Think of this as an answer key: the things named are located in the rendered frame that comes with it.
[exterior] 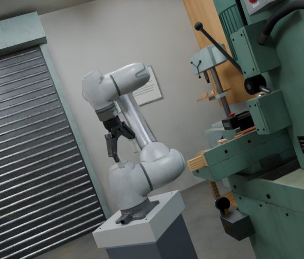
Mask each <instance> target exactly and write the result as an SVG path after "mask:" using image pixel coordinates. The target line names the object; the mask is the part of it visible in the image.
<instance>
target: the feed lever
mask: <svg viewBox="0 0 304 259"><path fill-rule="evenodd" d="M194 28H195V30H197V31H201V32H202V33H203V34H204V35H205V36H206V37H207V38H208V39H209V40H210V41H211V42H212V43H213V44H214V45H215V46H216V47H217V48H218V49H219V50H220V51H221V53H222V54H223V55H224V56H225V57H226V58H227V59H228V60H229V61H230V62H231V63H232V64H233V65H234V67H235V68H236V69H237V70H238V71H239V72H241V73H242V74H243V72H242V69H241V67H240V65H239V64H238V63H237V62H236V61H235V60H234V59H233V58H232V57H231V56H230V55H229V54H228V53H227V52H226V51H225V50H224V49H223V48H222V47H221V46H220V45H219V44H218V43H217V42H216V41H215V40H214V39H213V38H212V37H211V36H210V35H209V34H208V33H207V32H206V31H205V30H204V29H203V24H202V23H201V22H196V23H195V25H194ZM244 87H245V90H246V91H247V93H248V94H250V95H254V94H257V93H259V92H262V91H263V92H265V93H267V94H270V93H271V92H272V90H271V89H269V88H267V87H266V80H265V78H264V77H263V76H262V75H260V74H259V75H256V76H253V77H250V78H247V79H245V81H244Z"/></svg>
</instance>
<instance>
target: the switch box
mask: <svg viewBox="0 0 304 259"><path fill-rule="evenodd" d="M257 1H259V4H258V5H257V6H256V7H254V8H253V4H254V3H256V2H257ZM280 1H282V0H255V2H253V3H250V2H249V0H244V2H245V5H246V8H247V11H248V14H249V16H252V15H255V14H258V13H261V12H265V11H266V10H268V9H269V8H271V7H273V6H274V5H276V4H277V3H279V2H280Z"/></svg>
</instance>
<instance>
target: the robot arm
mask: <svg viewBox="0 0 304 259"><path fill-rule="evenodd" d="M150 76H151V75H150V72H149V70H148V68H147V66H146V64H143V63H133V64H130V65H127V66H124V67H122V68H120V69H118V70H116V71H114V72H110V73H107V74H105V75H103V74H102V73H100V72H99V71H97V70H93V71H91V72H88V73H87V74H85V75H84V76H83V77H82V86H83V89H82V96H83V98H84V99H85V100H86V101H87V102H89V104H90V105H91V106H92V107H93V109H94V110H95V113H96V114H97V116H98V118H99V120H100V121H101V122H103V125H104V127H105V129H106V130H108V131H109V133H108V134H105V135H104V136H105V139H106V144H107V149H108V156H109V157H113V158H114V160H115V162H116V164H114V165H113V166H111V167H110V170H109V182H110V188H111V191H112V194H113V196H114V199H115V201H116V203H117V205H118V206H119V209H120V211H121V216H120V217H119V218H118V219H117V220H116V221H115V223H116V224H120V223H121V224H122V225H124V224H126V223H128V222H130V221H133V220H141V219H144V218H145V217H146V216H147V214H148V213H149V212H150V211H151V210H152V209H154V208H155V207H156V206H157V205H158V204H159V203H160V202H159V200H155V201H150V200H149V198H148V196H147V194H149V193H150V192H151V191H153V190H156V189H159V188H161V187H163V186H165V185H167V184H169V183H171V182H173V181H174V180H176V179H177V178H178V177H179V176H180V175H181V174H182V172H183V171H184V169H185V167H186V165H185V161H184V158H183V156H182V154H181V153H180V152H179V151H178V150H176V149H169V148H168V147H166V145H165V144H163V143H160V142H158V141H157V140H156V138H155V136H154V134H153V132H152V130H151V129H150V127H149V125H148V123H147V121H146V119H145V117H144V115H143V114H142V111H141V109H140V108H139V106H138V104H137V102H136V100H135V98H134V97H133V95H132V94H133V91H135V90H137V89H139V88H141V87H142V86H144V85H145V84H146V83H147V82H148V81H149V80H150ZM113 100H114V101H116V102H117V103H118V105H119V107H120V109H121V111H122V113H123V115H124V117H125V119H126V121H127V123H128V125H129V127H130V128H129V127H128V126H127V125H126V123H125V122H124V121H122V122H121V121H120V119H119V116H118V110H117V108H116V106H115V103H114V101H113ZM121 135H123V136H124V137H126V138H128V139H129V140H128V142H129V144H130V146H131V148H132V150H133V152H134V153H138V152H139V150H138V147H137V145H136V142H135V140H134V138H135V139H136V141H137V143H138V145H139V147H140V149H141V153H140V160H141V163H138V164H134V162H132V161H130V160H121V158H120V156H119V154H118V153H117V140H118V138H119V137H120V136H121Z"/></svg>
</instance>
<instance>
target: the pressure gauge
mask: <svg viewBox="0 0 304 259"><path fill-rule="evenodd" d="M214 204H215V207H216V208H217V209H218V210H221V211H225V214H226V213H229V211H228V209H229V207H230V201H229V199H228V198H226V197H224V196H219V197H218V198H217V199H216V200H215V203H214Z"/></svg>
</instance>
